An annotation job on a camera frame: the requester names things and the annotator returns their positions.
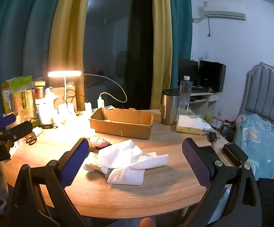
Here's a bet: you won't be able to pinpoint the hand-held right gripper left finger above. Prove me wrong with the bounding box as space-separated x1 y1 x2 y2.
10 138 90 227

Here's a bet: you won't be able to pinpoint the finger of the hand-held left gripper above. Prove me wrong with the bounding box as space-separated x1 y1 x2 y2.
0 113 17 134
0 120 34 147

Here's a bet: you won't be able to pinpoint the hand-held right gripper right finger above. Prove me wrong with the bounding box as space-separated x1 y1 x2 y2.
181 137 263 227

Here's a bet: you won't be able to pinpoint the white paper towel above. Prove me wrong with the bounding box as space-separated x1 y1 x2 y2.
97 139 169 186

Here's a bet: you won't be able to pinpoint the brown cardboard box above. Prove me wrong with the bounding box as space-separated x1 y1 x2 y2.
89 107 154 140

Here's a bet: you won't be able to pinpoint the black scissors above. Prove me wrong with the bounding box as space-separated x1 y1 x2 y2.
25 134 37 145

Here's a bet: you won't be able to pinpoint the white crumpled packet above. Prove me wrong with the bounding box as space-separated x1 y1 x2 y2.
83 152 111 178

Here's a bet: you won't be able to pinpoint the green snack bag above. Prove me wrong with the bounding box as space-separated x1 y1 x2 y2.
1 76 35 123

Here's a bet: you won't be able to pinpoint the white bottle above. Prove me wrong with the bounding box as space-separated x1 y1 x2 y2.
36 94 57 127

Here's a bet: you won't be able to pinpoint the pink knitted pouch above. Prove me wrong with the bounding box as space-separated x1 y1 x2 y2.
90 136 112 151

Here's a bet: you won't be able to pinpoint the black car key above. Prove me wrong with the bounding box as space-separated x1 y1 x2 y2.
201 131 221 147

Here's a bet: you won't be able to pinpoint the black case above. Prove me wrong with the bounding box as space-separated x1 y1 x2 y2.
222 142 249 167

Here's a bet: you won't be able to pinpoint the yellow tissue box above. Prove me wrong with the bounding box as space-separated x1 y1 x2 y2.
176 115 211 135

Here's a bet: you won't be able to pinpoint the dark jar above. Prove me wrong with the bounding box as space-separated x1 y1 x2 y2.
34 80 47 101

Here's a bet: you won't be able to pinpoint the white cylindrical cup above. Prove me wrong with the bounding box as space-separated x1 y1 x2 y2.
58 103 68 124
66 103 77 123

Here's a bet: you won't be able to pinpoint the brown paper bag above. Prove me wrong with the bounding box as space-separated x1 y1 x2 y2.
49 82 78 113

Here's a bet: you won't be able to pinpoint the steel tumbler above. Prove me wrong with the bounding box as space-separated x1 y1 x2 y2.
160 89 180 125

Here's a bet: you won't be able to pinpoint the white computer desk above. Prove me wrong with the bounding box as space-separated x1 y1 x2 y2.
188 90 220 117

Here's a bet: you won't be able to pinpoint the blue printed blanket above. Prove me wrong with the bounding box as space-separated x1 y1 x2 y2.
233 113 274 180

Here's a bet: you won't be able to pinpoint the clear plastic bottle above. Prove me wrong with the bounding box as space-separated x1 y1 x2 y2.
178 76 193 116

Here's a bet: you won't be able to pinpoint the white desk lamp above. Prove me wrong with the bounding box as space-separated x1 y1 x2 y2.
47 70 83 121

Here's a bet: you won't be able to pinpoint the dark cloth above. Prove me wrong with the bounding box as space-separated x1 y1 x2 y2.
257 177 274 204

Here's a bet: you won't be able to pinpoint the teal curtain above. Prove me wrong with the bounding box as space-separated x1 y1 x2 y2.
169 0 193 89
0 0 65 121

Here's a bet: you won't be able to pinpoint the black computer monitor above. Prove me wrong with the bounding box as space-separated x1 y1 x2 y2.
198 60 227 93
178 59 199 87

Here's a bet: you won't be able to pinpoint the yellow curtain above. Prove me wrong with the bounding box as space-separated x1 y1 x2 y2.
150 0 173 110
48 0 93 112

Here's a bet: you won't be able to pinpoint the grey padded headboard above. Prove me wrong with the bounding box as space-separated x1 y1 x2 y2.
239 61 274 124

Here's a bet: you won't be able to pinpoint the white air conditioner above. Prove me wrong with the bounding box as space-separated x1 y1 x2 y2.
197 6 246 22

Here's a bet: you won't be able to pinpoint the white charging cable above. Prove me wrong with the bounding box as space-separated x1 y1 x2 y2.
83 74 127 103

